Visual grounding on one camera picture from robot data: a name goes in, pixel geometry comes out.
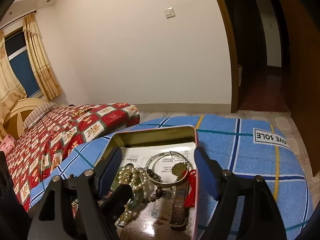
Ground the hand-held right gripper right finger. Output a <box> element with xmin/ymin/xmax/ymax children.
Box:
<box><xmin>194</xmin><ymin>147</ymin><xmax>288</xmax><ymax>240</ymax></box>

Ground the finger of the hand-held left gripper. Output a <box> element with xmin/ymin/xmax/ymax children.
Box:
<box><xmin>100</xmin><ymin>184</ymin><xmax>133</xmax><ymax>219</ymax></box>

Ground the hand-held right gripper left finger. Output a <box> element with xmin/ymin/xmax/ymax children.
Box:
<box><xmin>27</xmin><ymin>146</ymin><xmax>123</xmax><ymax>240</ymax></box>

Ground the green jade bangle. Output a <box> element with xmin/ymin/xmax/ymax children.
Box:
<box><xmin>112</xmin><ymin>177</ymin><xmax>145</xmax><ymax>210</ymax></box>

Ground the white pearl necklace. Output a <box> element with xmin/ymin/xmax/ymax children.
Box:
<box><xmin>115</xmin><ymin>166</ymin><xmax>149</xmax><ymax>228</ymax></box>

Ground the gold pendant with red cord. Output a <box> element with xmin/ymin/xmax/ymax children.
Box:
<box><xmin>172</xmin><ymin>162</ymin><xmax>198</xmax><ymax>208</ymax></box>

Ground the brown bead bracelet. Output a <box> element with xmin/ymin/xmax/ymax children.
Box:
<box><xmin>146</xmin><ymin>169</ymin><xmax>173</xmax><ymax>204</ymax></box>

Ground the silver bangle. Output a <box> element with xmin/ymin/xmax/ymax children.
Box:
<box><xmin>145</xmin><ymin>152</ymin><xmax>192</xmax><ymax>187</ymax></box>

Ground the pink metal tin box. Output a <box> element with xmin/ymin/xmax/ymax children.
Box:
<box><xmin>94</xmin><ymin>126</ymin><xmax>199</xmax><ymax>240</ymax></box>

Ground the printed paper leaflet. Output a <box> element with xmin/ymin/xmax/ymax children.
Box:
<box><xmin>122</xmin><ymin>142</ymin><xmax>196</xmax><ymax>240</ymax></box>

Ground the blue plaid cloth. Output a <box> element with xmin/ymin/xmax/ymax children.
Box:
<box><xmin>29</xmin><ymin>114</ymin><xmax>308</xmax><ymax>240</ymax></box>

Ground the pink cloth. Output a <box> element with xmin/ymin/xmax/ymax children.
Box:
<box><xmin>0</xmin><ymin>134</ymin><xmax>15</xmax><ymax>155</ymax></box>

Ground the bed with red quilt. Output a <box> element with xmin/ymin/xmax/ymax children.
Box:
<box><xmin>5</xmin><ymin>102</ymin><xmax>140</xmax><ymax>212</ymax></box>

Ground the white cloth label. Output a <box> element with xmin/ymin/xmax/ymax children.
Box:
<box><xmin>252</xmin><ymin>128</ymin><xmax>292</xmax><ymax>152</ymax></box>

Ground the striped pillow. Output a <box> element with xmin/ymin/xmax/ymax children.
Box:
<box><xmin>23</xmin><ymin>102</ymin><xmax>59</xmax><ymax>129</ymax></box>

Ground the cream wooden headboard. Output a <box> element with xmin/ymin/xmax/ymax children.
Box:
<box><xmin>0</xmin><ymin>97</ymin><xmax>49</xmax><ymax>140</ymax></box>

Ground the yellow patterned curtain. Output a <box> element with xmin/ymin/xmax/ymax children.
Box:
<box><xmin>22</xmin><ymin>12</ymin><xmax>62</xmax><ymax>100</ymax></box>
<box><xmin>0</xmin><ymin>29</ymin><xmax>27</xmax><ymax>125</ymax></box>

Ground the window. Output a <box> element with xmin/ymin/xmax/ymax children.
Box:
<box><xmin>4</xmin><ymin>29</ymin><xmax>44</xmax><ymax>99</ymax></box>

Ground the dark curtain rod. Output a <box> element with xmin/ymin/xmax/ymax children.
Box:
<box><xmin>0</xmin><ymin>10</ymin><xmax>38</xmax><ymax>30</ymax></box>

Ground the brown wooden door frame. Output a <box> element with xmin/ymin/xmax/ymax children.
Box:
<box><xmin>209</xmin><ymin>0</ymin><xmax>240</xmax><ymax>113</ymax></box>

